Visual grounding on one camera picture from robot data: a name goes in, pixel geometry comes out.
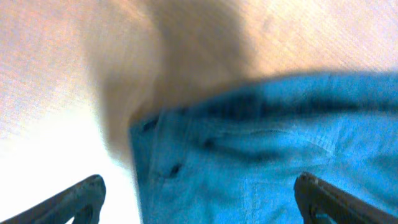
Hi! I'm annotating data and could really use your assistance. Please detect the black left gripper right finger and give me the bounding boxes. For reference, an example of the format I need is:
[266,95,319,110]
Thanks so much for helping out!
[294,172,397,224]

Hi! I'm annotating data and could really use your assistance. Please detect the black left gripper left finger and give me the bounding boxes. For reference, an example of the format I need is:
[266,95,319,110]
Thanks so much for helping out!
[1,174,106,224]

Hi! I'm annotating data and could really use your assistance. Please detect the dark blue denim shorts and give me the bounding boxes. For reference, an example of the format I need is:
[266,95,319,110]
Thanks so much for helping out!
[130,72,397,223]

